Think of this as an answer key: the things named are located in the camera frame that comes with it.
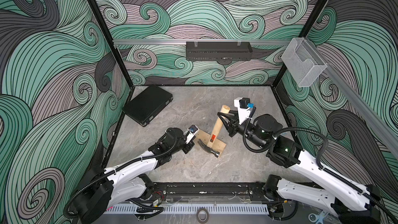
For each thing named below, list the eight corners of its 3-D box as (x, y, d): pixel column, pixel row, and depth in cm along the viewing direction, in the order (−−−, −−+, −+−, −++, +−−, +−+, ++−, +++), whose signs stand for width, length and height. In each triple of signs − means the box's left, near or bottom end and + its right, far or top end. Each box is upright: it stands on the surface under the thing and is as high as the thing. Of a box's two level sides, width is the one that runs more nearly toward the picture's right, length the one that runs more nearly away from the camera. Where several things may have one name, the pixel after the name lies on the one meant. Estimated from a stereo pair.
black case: (124, 112, 106) (121, 107, 101) (154, 88, 121) (153, 83, 117) (145, 127, 98) (142, 123, 94) (174, 99, 114) (173, 94, 109)
